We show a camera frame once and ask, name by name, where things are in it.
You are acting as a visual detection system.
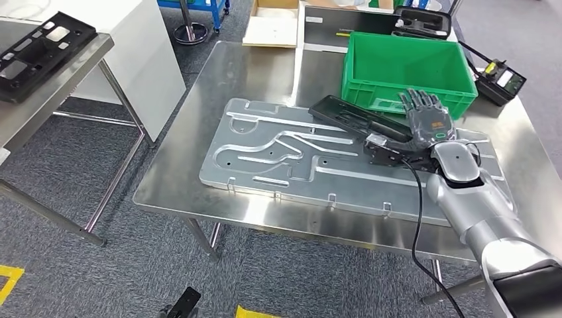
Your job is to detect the blue metal cart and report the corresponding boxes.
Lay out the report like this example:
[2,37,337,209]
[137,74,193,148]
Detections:
[157,0,231,34]

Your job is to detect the black plastic tray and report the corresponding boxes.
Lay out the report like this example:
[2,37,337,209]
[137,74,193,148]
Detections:
[392,6,453,41]

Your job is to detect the black charger cable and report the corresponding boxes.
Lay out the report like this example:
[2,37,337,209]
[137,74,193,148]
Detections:
[456,39,495,67]

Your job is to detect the black plastic plate part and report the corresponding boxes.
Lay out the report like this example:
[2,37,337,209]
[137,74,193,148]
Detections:
[308,94,416,144]
[0,11,98,104]

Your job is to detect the open cardboard box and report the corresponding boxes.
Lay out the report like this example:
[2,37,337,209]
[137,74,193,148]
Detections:
[242,0,300,49]

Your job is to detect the white cabinet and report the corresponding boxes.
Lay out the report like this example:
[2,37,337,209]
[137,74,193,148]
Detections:
[0,0,188,141]

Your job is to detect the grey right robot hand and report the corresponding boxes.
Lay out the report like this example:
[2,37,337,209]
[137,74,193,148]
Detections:
[398,88,457,150]

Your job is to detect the chrome stanchion post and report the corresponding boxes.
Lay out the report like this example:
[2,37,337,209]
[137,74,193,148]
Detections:
[173,0,209,45]

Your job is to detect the steel side table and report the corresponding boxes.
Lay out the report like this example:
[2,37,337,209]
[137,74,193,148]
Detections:
[0,17,156,248]

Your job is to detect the yellow floor tape square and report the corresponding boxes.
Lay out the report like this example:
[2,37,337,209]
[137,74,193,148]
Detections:
[0,264,25,306]
[235,305,282,318]

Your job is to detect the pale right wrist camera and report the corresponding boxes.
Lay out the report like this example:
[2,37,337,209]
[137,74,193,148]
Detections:
[363,132,390,152]

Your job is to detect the black camera bracket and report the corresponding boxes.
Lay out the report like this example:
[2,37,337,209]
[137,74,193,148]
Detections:
[366,142,440,173]

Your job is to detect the black charger box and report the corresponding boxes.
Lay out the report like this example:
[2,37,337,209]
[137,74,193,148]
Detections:
[475,59,528,107]

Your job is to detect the aluminium fixture plate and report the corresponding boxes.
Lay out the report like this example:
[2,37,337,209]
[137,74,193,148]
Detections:
[198,97,506,228]

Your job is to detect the green plastic crate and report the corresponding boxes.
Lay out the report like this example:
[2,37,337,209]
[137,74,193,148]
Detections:
[341,31,478,120]

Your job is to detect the dark flat board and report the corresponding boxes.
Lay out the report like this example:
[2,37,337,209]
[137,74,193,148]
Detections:
[303,5,398,54]

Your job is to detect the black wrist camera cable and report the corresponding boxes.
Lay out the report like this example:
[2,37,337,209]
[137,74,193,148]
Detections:
[400,158,467,318]

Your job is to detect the steel workbench table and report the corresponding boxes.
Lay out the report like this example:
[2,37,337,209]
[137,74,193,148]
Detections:
[133,40,562,306]

